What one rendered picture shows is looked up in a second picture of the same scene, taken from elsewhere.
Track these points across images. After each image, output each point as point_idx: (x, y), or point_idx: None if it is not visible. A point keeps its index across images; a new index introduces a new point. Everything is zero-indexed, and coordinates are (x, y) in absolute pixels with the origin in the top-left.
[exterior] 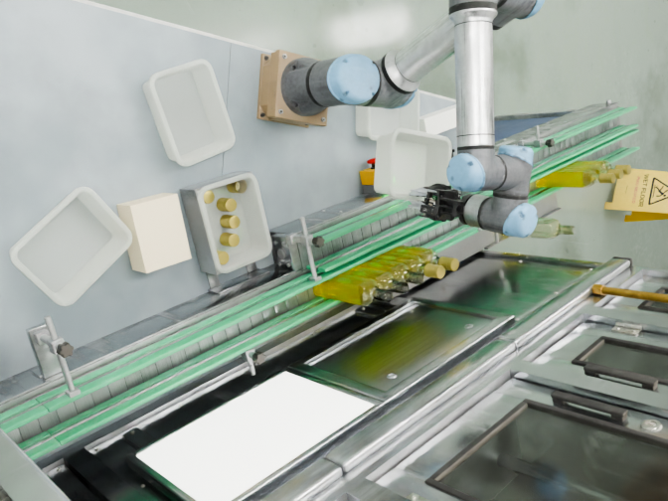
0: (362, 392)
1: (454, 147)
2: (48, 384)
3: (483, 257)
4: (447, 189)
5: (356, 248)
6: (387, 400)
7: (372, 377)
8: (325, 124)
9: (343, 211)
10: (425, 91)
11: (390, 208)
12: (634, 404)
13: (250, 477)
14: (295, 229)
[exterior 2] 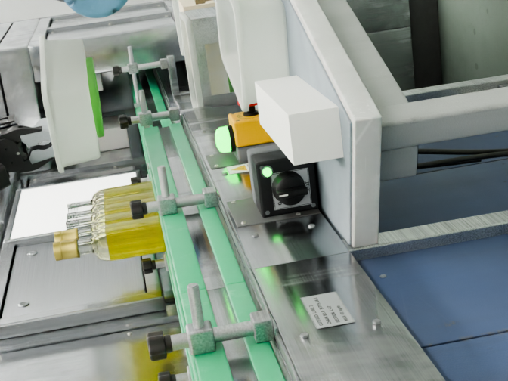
0: (35, 237)
1: (342, 212)
2: (165, 96)
3: None
4: (0, 134)
5: None
6: (3, 243)
7: (50, 246)
8: (195, 1)
9: (204, 132)
10: (309, 32)
11: (165, 162)
12: None
13: (29, 199)
14: (200, 113)
